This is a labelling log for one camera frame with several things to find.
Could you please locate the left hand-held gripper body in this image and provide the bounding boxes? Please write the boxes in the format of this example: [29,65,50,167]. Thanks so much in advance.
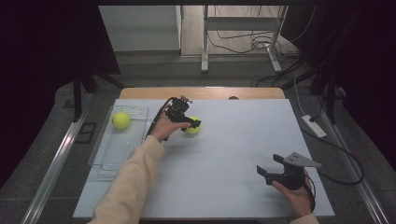
[163,95,193,124]

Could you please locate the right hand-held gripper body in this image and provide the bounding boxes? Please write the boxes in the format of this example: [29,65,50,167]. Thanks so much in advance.
[263,151,323,191]

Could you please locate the yellow tennis ball black mark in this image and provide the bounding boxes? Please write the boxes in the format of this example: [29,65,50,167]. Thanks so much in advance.
[111,111,132,131]

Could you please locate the clear plastic container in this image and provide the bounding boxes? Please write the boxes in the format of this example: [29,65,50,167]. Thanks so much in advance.
[87,105,150,175]

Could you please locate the person's right hand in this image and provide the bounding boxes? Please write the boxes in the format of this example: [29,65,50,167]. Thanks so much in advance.
[271,169,316,218]

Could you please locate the person's left hand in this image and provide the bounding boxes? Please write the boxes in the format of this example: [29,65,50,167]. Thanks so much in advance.
[148,112,191,144]

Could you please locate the white table mat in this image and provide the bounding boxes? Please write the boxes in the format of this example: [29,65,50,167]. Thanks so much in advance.
[73,98,336,218]

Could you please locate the wooden table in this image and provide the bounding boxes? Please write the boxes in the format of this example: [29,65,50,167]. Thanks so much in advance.
[119,87,287,101]

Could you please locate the white power strip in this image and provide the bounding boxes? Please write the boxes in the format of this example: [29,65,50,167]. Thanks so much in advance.
[301,114,328,139]

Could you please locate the black stand legs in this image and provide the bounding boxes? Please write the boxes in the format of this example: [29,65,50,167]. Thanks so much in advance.
[281,59,347,125]
[72,66,126,123]

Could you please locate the dark curtain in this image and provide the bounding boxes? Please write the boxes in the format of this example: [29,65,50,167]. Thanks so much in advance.
[0,0,121,189]
[280,0,396,172]

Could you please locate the left hand-held gripper black cable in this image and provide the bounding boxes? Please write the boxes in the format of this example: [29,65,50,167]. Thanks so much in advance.
[145,96,176,142]

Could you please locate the hand-held gripper black cable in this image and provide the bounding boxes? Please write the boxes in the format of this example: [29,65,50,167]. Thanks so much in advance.
[145,96,176,142]
[302,173,318,213]

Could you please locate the right hand-held gripper black cable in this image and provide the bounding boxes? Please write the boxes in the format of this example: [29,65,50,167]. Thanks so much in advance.
[302,173,318,213]

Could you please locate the white cable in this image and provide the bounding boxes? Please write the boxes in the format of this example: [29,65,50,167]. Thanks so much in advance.
[293,76,306,117]

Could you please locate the black power cable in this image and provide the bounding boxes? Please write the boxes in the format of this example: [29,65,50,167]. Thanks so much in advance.
[300,92,365,186]

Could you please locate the aluminium floor rail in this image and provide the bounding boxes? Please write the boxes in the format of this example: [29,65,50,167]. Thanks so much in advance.
[21,92,95,224]
[312,95,390,224]

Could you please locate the white metal stand frame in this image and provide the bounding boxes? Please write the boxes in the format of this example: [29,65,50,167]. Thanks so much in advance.
[200,5,290,75]

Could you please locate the dark floor frame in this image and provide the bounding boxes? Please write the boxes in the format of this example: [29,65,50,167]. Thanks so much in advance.
[75,122,98,145]

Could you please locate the tangle of black floor cables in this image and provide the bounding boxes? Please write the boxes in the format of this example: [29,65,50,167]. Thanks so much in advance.
[207,30,302,60]

